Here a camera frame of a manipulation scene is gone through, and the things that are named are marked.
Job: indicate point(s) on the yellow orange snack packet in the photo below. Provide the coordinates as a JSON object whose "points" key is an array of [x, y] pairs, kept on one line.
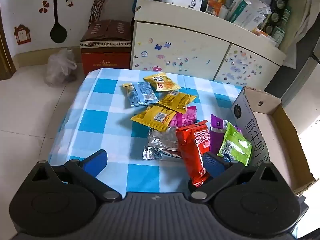
{"points": [[162, 82]]}

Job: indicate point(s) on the black vase wall decal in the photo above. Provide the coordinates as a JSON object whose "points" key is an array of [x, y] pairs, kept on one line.
{"points": [[58, 32]]}

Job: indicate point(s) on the red house switch sticker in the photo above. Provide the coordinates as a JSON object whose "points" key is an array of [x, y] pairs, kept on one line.
{"points": [[22, 35]]}

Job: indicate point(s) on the green label bottle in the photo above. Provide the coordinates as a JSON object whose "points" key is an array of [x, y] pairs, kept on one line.
{"points": [[278, 36]]}

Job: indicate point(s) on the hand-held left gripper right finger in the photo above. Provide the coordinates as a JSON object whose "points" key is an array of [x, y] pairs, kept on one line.
{"points": [[212, 163]]}

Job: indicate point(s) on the blue white checkered tablecloth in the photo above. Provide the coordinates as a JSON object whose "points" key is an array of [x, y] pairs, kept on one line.
{"points": [[95, 120]]}

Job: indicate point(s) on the green snack packet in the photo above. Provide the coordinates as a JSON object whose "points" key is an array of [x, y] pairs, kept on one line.
{"points": [[235, 145]]}

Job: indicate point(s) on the cream cabinet with stickers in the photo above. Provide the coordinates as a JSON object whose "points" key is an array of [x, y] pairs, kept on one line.
{"points": [[187, 47]]}

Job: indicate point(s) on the silver foil snack packet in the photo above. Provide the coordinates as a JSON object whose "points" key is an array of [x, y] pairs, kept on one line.
{"points": [[160, 142]]}

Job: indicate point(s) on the orange small box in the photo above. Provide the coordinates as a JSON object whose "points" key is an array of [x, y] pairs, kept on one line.
{"points": [[213, 8]]}

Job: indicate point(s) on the purple snack packet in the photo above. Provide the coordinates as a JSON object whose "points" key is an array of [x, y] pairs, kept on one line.
{"points": [[216, 135]]}

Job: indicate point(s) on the pile of white green boxes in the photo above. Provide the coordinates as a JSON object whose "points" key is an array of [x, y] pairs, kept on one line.
{"points": [[245, 12]]}

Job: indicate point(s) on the red snack packet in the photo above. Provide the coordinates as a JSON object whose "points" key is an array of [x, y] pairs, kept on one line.
{"points": [[192, 150]]}

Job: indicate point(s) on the cardboard box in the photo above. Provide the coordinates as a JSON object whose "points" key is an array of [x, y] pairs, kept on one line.
{"points": [[275, 130]]}

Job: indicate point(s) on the golden shiny snack packet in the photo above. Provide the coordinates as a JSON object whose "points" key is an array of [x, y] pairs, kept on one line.
{"points": [[175, 101]]}

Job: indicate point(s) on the light blue snack packet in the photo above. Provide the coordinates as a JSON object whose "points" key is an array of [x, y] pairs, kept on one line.
{"points": [[142, 93]]}

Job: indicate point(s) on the brown wooden door frame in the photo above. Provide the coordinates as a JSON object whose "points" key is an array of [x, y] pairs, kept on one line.
{"points": [[6, 50]]}

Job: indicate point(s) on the clear plastic bag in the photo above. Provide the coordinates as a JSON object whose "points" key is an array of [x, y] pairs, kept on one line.
{"points": [[58, 67]]}

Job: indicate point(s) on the dried brown branches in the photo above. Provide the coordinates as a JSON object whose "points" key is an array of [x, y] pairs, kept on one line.
{"points": [[100, 2]]}

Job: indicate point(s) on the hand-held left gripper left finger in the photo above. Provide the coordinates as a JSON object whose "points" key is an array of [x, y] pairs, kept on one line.
{"points": [[97, 161]]}

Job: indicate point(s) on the red flower wall sticker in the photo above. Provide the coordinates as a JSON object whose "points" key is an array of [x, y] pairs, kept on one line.
{"points": [[44, 7]]}

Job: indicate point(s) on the yellow barcode snack packet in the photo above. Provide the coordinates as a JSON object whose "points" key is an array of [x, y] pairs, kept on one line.
{"points": [[152, 116]]}

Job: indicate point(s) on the magenta snack packet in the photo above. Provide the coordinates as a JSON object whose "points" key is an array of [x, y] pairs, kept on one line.
{"points": [[186, 117]]}

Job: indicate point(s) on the red brown carton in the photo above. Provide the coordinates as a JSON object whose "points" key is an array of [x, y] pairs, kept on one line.
{"points": [[105, 55]]}

